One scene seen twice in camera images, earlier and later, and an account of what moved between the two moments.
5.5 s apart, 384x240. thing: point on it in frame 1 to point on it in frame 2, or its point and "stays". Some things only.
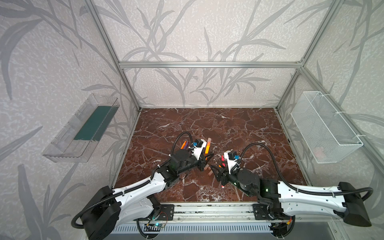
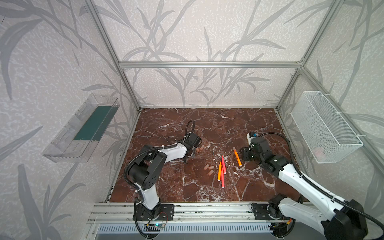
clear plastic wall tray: x=76 y=142 stays
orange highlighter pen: x=208 y=145 to x=237 y=156
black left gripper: x=201 y=160 to x=194 y=145
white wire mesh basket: x=329 y=138 stays
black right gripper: x=224 y=173 to x=246 y=154
